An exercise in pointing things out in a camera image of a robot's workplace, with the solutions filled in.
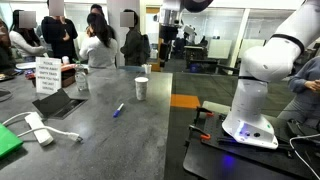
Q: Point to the person in dark brown coat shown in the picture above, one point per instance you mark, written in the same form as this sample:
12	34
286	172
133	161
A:
4	46

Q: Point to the white plate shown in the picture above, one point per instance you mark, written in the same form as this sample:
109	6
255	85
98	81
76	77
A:
25	65

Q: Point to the green box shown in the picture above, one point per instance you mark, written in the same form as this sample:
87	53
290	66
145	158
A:
7	141

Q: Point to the black table outlet hatch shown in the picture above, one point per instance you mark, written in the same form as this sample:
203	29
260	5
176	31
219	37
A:
55	105

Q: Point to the person in black hoodie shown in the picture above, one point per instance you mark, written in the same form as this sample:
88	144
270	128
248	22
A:
59	35

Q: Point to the dark-haired person behind group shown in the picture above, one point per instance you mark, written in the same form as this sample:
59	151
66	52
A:
97	8

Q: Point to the tall white paper cup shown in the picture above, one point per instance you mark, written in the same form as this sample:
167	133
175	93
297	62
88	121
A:
141	89

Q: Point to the black pouch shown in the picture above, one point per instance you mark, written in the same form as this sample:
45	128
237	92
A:
300	128

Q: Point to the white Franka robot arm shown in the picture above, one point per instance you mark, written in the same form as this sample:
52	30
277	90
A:
253	100

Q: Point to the small white paper cup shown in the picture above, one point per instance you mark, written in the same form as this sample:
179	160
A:
147	69

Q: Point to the blue marker with white cap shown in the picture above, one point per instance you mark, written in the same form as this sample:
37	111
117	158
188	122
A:
118	110

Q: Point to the blue bin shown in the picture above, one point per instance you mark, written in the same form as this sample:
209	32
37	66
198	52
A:
193	67

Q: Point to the background office desk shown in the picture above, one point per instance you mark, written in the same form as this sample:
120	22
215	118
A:
195	53

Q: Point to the black perforated mounting board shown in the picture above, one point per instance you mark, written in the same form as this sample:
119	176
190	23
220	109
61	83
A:
213	133

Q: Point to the person in cream top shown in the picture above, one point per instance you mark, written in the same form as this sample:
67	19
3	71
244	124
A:
24	41

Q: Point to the person in white sweater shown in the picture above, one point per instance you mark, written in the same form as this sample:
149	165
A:
100	50

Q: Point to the orange black clamp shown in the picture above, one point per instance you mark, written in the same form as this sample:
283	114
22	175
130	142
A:
199	132
201	112

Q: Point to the white panel board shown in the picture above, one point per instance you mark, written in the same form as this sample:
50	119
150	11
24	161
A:
220	49

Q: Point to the brown cardboard box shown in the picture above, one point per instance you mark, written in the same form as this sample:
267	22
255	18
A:
68	77

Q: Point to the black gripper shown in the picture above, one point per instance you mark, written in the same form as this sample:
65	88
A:
168	33

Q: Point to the person in dark green jacket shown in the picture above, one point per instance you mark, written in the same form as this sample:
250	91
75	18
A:
133	45

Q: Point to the white printed paper sign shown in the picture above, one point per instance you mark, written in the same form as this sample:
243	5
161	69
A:
48	75

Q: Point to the seated person in blue sweater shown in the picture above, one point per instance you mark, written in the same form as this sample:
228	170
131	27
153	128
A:
305	96

